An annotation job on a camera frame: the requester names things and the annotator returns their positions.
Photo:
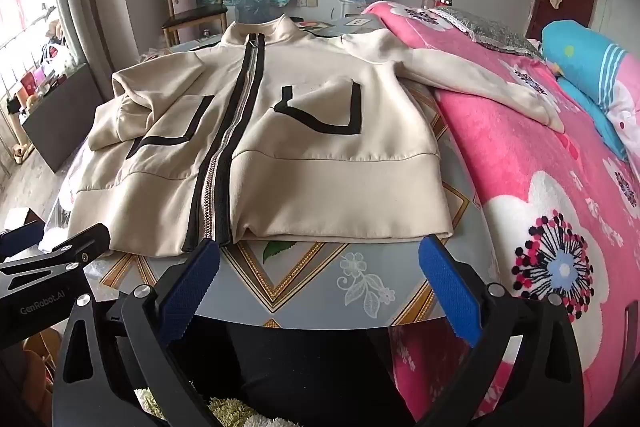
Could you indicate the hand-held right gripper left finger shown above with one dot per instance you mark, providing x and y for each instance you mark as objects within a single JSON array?
[{"x": 190, "y": 287}]

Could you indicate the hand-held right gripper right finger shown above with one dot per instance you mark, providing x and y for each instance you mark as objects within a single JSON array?
[{"x": 450, "y": 287}]

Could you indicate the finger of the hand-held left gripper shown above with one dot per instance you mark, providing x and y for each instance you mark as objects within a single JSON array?
[
  {"x": 85, "y": 244},
  {"x": 22, "y": 237}
]

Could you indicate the beige zip jacket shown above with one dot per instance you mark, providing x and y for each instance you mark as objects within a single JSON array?
[{"x": 300, "y": 167}]

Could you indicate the beige slippers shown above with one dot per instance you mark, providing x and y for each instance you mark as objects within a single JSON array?
[{"x": 22, "y": 154}]

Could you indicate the patterned tablecloth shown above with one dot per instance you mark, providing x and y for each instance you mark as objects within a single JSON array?
[{"x": 310, "y": 272}]

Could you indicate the shaggy green white rug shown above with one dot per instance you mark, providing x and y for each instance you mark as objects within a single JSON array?
[{"x": 225, "y": 412}]

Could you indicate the dark grey panel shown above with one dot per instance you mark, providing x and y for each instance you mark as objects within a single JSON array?
[{"x": 60, "y": 107}]

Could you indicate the person's black pants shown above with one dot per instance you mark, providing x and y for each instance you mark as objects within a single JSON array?
[{"x": 310, "y": 372}]

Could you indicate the pink floral blanket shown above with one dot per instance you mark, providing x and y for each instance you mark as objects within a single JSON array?
[{"x": 500, "y": 147}]

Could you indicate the white plastic bag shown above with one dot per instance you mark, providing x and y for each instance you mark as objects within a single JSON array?
[{"x": 54, "y": 68}]

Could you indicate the pink cartoon quilt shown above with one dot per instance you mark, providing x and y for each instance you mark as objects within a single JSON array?
[{"x": 625, "y": 102}]

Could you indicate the wooden chair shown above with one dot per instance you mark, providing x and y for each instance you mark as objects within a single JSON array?
[{"x": 195, "y": 14}]

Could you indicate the silver sequin cushion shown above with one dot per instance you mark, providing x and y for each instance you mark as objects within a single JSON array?
[{"x": 490, "y": 32}]

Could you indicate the blue striped pillow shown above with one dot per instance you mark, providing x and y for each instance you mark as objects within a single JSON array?
[{"x": 575, "y": 52}]

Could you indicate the empty water bottle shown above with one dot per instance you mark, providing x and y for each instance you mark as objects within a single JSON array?
[{"x": 257, "y": 9}]

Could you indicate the white water dispenser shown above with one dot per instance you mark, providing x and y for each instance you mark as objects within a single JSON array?
[{"x": 350, "y": 9}]

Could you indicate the wall socket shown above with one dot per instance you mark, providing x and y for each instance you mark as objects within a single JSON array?
[{"x": 309, "y": 3}]

